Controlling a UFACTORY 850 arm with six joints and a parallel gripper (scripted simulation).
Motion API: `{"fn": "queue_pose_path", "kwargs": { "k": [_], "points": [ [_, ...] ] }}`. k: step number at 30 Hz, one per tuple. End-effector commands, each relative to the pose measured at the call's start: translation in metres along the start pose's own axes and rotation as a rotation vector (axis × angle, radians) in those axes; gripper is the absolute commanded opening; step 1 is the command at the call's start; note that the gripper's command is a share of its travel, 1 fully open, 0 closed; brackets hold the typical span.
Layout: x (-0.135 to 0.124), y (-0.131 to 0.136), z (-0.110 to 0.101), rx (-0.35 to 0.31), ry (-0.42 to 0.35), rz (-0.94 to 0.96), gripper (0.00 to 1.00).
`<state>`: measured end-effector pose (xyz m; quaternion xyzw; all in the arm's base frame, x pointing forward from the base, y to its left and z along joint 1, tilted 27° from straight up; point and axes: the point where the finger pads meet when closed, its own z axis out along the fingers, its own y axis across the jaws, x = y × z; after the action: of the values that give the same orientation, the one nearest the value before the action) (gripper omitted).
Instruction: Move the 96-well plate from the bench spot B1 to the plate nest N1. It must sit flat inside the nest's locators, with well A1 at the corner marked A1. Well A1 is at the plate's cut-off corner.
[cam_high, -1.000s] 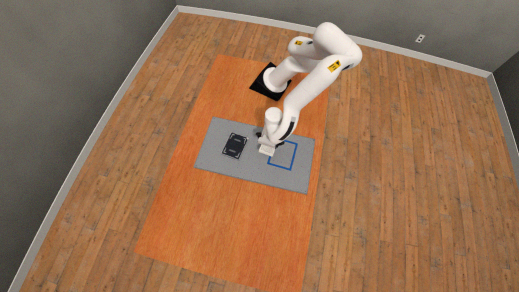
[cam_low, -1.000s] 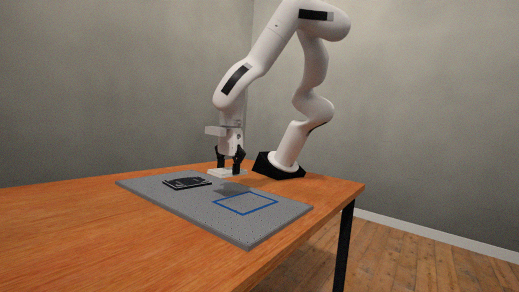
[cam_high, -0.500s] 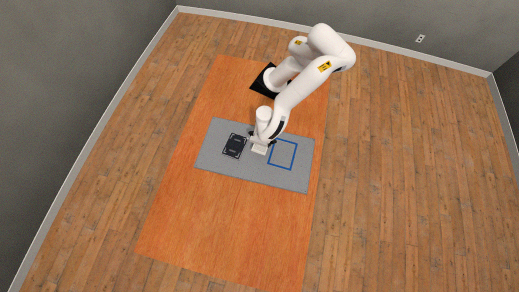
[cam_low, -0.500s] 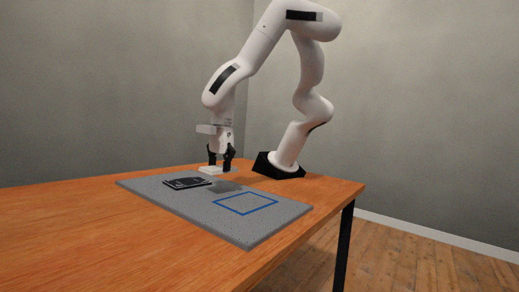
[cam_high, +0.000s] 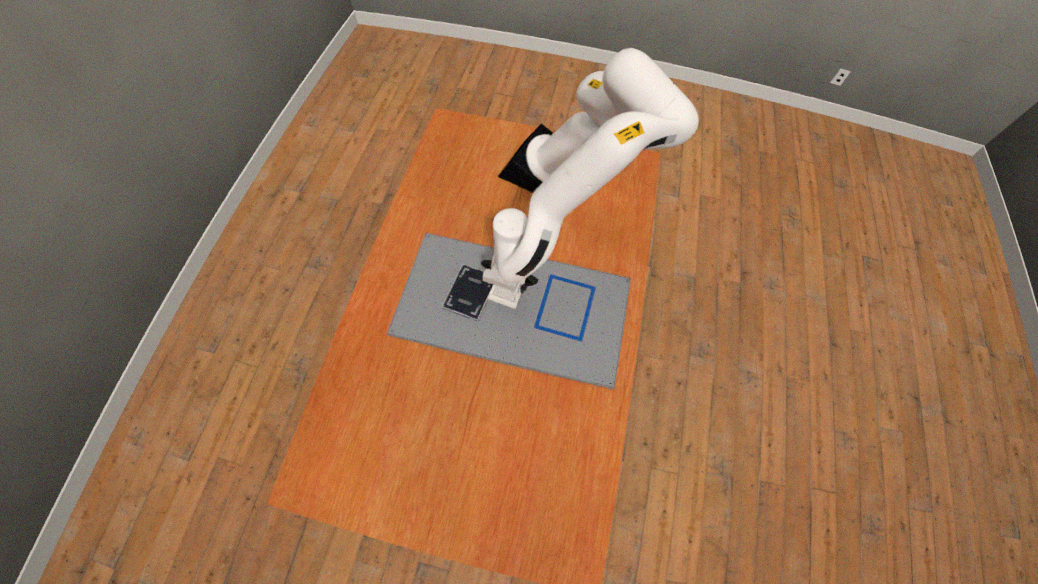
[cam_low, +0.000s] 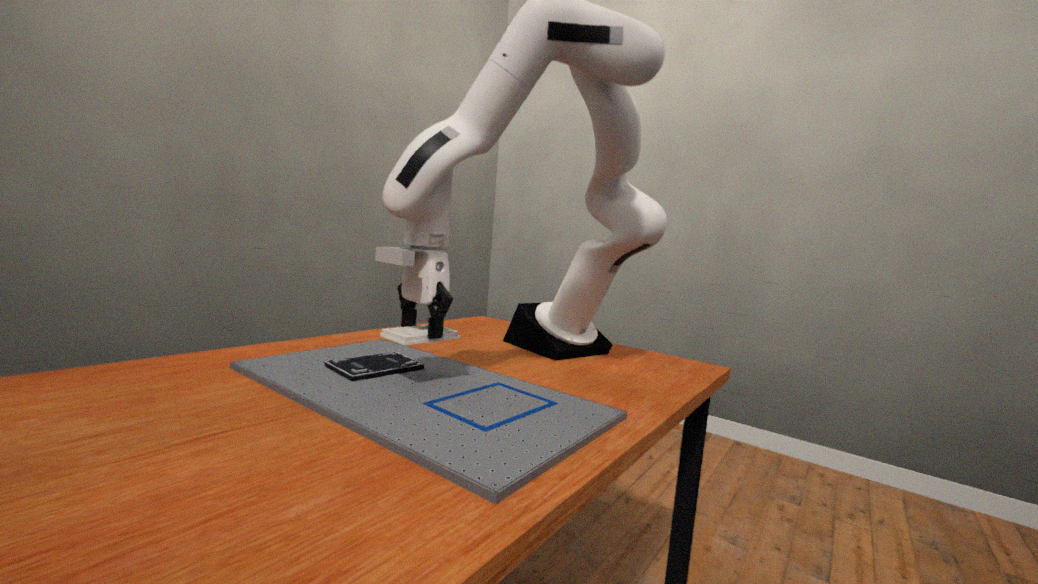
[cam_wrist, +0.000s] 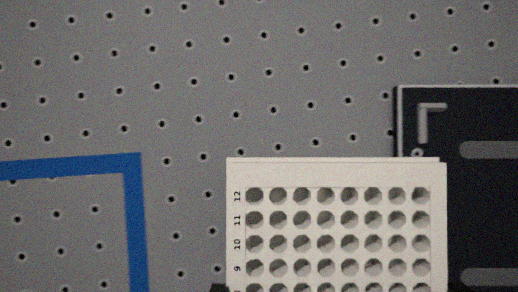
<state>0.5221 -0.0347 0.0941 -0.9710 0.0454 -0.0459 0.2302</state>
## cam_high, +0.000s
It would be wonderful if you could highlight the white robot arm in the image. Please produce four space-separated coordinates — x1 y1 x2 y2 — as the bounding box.
482 48 698 291

